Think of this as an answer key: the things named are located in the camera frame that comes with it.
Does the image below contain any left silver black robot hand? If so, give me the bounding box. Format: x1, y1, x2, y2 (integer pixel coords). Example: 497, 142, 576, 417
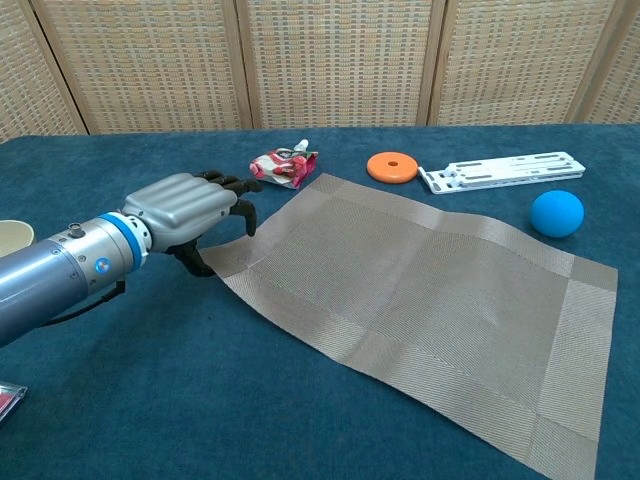
122, 170, 265, 279

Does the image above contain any cream round bowl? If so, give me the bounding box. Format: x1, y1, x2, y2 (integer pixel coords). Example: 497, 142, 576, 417
0, 220, 36, 259

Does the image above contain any brown woven placemat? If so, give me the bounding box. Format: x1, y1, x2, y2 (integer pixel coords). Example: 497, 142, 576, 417
199, 173, 620, 480

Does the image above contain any crumpled red drink pouch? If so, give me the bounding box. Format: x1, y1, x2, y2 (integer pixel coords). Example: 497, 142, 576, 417
249, 138, 320, 192

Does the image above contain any orange disc with hole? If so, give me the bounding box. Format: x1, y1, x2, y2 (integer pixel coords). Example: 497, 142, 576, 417
365, 151, 419, 185

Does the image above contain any dark blue table cloth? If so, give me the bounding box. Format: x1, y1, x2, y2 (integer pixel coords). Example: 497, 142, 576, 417
0, 123, 640, 480

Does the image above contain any woven bamboo folding screen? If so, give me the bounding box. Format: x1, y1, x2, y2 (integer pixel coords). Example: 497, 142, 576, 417
0, 0, 640, 144

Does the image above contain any red card in clear case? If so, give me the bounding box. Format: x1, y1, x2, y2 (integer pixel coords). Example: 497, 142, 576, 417
0, 381, 28, 426

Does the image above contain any white folding stand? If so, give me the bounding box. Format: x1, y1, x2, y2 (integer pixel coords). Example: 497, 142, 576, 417
417, 151, 587, 196

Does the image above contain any blue ball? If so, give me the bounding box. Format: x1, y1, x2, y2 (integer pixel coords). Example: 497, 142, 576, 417
529, 189, 585, 239

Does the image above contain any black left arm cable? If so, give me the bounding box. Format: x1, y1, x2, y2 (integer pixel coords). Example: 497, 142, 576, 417
42, 279, 126, 329

